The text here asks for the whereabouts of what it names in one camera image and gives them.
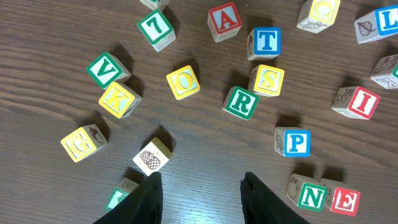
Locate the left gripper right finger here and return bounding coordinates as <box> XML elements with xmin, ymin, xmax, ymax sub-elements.
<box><xmin>240</xmin><ymin>172</ymin><xmax>309</xmax><ymax>224</ymax></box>

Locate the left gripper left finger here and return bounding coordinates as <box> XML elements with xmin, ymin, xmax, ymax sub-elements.
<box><xmin>94</xmin><ymin>172</ymin><xmax>163</xmax><ymax>224</ymax></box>

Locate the green N block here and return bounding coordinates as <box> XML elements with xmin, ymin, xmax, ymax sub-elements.
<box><xmin>287</xmin><ymin>174</ymin><xmax>327</xmax><ymax>212</ymax></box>

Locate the red E block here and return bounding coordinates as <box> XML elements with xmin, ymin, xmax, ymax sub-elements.
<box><xmin>320</xmin><ymin>178</ymin><xmax>361</xmax><ymax>216</ymax></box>

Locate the green R block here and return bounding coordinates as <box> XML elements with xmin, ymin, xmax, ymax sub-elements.
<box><xmin>222</xmin><ymin>86</ymin><xmax>259</xmax><ymax>120</ymax></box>

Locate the red I block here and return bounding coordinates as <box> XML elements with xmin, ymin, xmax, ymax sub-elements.
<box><xmin>331</xmin><ymin>86</ymin><xmax>381</xmax><ymax>119</ymax></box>

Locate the green 4 block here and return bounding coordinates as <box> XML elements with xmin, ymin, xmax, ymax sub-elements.
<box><xmin>104</xmin><ymin>178</ymin><xmax>139</xmax><ymax>212</ymax></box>

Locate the pineapple picture block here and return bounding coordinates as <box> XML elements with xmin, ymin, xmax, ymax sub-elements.
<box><xmin>132</xmin><ymin>138</ymin><xmax>172</xmax><ymax>176</ymax></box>

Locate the blue P block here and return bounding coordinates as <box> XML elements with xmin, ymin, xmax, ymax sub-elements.
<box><xmin>274</xmin><ymin>126</ymin><xmax>311</xmax><ymax>157</ymax></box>

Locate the yellow G block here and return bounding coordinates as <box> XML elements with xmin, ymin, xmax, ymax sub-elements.
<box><xmin>60</xmin><ymin>124</ymin><xmax>108</xmax><ymax>162</ymax></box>

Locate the yellow K block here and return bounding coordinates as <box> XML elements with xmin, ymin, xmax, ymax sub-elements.
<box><xmin>98</xmin><ymin>82</ymin><xmax>142</xmax><ymax>118</ymax></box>

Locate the yellow S block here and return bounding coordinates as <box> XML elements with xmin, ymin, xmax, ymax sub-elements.
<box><xmin>248</xmin><ymin>64</ymin><xmax>285</xmax><ymax>97</ymax></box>

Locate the yellow O block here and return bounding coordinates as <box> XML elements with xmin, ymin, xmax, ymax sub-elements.
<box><xmin>166</xmin><ymin>65</ymin><xmax>200</xmax><ymax>100</ymax></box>

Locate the green V block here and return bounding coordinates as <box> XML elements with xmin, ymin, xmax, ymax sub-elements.
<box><xmin>86</xmin><ymin>52</ymin><xmax>131</xmax><ymax>90</ymax></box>

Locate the blue T block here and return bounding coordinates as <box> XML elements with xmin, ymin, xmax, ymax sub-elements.
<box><xmin>247</xmin><ymin>27</ymin><xmax>282</xmax><ymax>60</ymax></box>

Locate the green 7 block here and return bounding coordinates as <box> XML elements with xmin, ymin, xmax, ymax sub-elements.
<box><xmin>137</xmin><ymin>9</ymin><xmax>176</xmax><ymax>52</ymax></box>

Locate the green B block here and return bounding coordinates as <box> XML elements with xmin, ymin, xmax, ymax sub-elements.
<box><xmin>370</xmin><ymin>54</ymin><xmax>397</xmax><ymax>89</ymax></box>

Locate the red A block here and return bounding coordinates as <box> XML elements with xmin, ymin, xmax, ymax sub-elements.
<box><xmin>207</xmin><ymin>1</ymin><xmax>242</xmax><ymax>42</ymax></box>

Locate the yellow Q block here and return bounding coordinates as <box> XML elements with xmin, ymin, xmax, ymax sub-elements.
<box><xmin>297</xmin><ymin>0</ymin><xmax>341</xmax><ymax>34</ymax></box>

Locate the green J block left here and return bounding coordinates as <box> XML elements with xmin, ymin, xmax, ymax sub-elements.
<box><xmin>140</xmin><ymin>0</ymin><xmax>170</xmax><ymax>11</ymax></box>

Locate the blue L block lower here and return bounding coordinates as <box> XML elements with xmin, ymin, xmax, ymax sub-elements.
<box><xmin>354</xmin><ymin>5</ymin><xmax>397</xmax><ymax>44</ymax></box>

